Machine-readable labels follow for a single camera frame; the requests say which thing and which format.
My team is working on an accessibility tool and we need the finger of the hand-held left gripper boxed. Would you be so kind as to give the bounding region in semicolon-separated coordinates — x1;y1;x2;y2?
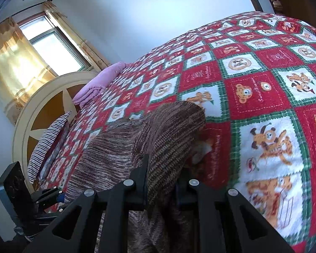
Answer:
37;202;67;215
31;187;65;203

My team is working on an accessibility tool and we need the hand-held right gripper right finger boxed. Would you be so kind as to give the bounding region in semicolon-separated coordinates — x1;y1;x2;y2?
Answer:
174;172;295;253

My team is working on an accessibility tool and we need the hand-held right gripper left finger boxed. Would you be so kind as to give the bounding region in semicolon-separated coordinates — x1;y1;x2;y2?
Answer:
22;153;150;253

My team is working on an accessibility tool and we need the brown knit sweater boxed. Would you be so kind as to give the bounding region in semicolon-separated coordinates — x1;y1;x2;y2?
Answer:
64;100;207;253

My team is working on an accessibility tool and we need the grey patterned pillow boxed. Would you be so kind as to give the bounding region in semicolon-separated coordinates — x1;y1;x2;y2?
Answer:
39;148;61;182

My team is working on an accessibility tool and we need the striped pillow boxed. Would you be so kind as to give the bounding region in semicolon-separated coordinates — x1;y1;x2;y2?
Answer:
27;111;73;185

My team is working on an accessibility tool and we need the cream wooden headboard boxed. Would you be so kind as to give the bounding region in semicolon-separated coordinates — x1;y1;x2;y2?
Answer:
12;71;100;193

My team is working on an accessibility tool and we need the folded purple blanket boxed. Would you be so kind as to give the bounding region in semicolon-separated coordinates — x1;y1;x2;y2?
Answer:
72;61;127;106

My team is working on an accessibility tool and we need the yellow curtain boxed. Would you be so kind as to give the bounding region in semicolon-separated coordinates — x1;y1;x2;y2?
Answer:
0;18;58;125
42;1;111;72

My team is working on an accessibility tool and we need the red bear printed blanket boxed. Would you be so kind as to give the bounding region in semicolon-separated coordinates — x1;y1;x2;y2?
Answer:
39;11;316;253

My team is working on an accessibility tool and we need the window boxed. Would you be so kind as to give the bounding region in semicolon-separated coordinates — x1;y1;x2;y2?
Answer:
17;12;91;77

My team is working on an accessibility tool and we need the dark curtain rod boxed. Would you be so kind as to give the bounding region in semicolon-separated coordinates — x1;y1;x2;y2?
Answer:
11;0;54;19

